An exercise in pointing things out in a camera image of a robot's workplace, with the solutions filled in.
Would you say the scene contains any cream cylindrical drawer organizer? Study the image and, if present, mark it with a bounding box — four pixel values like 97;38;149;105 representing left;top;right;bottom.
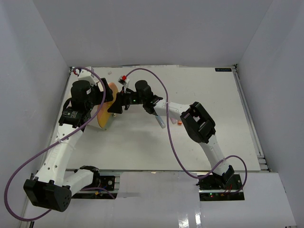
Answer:
88;82;118;130

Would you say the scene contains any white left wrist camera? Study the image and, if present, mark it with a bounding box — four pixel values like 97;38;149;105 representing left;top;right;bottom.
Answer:
73;68;95;84

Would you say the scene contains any pink purple highlighter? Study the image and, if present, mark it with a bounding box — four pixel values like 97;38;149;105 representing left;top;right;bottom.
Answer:
171;118;177;124

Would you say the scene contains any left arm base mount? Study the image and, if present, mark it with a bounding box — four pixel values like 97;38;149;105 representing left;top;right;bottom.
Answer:
72;172;120;200

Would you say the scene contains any orange top drawer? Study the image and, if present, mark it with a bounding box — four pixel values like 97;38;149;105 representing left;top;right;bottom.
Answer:
97;82;118;121

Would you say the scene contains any yellow drawer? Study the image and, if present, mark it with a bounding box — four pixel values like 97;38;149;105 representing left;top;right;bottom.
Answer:
96;111;112;128

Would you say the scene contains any light blue highlighter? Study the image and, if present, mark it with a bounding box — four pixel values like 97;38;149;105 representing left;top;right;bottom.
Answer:
155;115;166;129

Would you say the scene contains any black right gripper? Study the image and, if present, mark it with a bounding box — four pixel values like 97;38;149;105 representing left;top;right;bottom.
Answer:
107;86;145;114

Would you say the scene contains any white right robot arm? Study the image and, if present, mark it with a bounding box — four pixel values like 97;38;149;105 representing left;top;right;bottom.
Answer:
109;78;234;190

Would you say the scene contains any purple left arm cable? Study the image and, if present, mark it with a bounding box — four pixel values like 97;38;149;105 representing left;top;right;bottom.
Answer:
4;67;117;221

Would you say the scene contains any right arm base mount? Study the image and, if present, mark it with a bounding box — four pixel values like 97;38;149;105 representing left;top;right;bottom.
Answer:
196;174;245;202

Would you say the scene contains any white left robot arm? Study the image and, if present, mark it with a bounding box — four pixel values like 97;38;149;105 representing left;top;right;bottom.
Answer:
23;78;118;212

